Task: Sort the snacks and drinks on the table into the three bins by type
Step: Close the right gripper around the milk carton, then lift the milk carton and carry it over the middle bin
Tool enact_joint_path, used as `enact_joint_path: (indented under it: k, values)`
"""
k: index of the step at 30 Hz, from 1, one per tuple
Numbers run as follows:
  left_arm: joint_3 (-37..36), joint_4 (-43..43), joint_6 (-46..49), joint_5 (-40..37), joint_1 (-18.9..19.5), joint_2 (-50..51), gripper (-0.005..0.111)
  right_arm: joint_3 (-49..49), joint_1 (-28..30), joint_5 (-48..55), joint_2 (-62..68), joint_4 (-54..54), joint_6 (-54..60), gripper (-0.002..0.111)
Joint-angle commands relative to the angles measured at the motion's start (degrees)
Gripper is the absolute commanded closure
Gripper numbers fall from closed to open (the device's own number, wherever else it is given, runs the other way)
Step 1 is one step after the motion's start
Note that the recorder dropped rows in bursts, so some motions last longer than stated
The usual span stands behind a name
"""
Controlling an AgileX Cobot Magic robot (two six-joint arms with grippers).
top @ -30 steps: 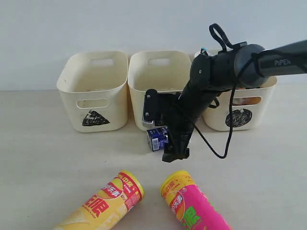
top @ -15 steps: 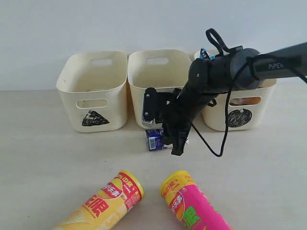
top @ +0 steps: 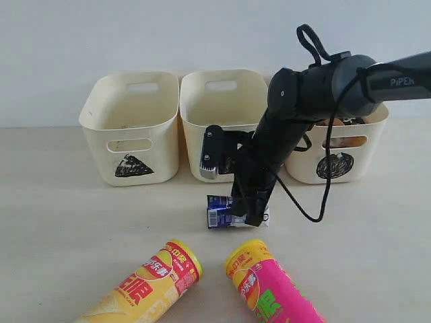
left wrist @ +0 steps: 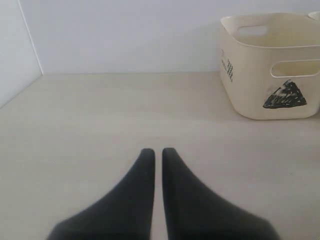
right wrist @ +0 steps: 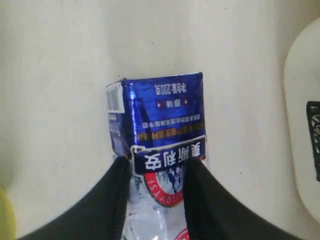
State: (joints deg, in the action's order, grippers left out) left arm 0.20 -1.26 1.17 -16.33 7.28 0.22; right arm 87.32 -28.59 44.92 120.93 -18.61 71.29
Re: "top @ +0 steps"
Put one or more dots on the cream bin square mark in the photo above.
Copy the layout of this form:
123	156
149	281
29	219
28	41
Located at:
234	99

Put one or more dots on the pink Lays chip can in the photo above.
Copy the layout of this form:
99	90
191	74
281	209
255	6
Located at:
266	287

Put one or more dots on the orange instant noodle bag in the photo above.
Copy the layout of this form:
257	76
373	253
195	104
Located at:
348	133

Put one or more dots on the cream bin circle mark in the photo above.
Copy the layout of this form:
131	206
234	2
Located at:
309	165

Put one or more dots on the cream bin triangle mark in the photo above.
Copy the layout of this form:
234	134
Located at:
130	123

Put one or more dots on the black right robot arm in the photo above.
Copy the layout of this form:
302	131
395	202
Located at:
351	87

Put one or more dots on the blue white milk carton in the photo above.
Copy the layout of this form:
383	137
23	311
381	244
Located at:
220	215

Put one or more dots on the yellow Lays chip can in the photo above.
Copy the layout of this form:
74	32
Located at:
148	292

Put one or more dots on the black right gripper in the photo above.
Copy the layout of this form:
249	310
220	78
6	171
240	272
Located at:
259	161

